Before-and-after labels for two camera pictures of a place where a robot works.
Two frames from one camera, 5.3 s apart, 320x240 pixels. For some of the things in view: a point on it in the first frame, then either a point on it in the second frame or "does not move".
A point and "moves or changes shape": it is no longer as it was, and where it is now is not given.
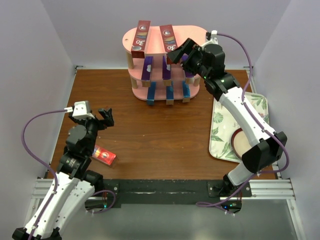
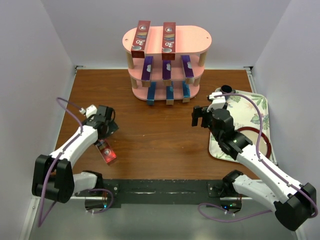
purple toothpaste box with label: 166,73 does not move
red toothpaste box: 169,37 moves or changes shape
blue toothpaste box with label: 151,93 does not move
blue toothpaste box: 170,94 does not move
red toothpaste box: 104,155 moves or changes shape
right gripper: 190,47 → 200,112
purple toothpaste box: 147,72 does not move
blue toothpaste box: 186,92 does not move
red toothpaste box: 138,47 does not move
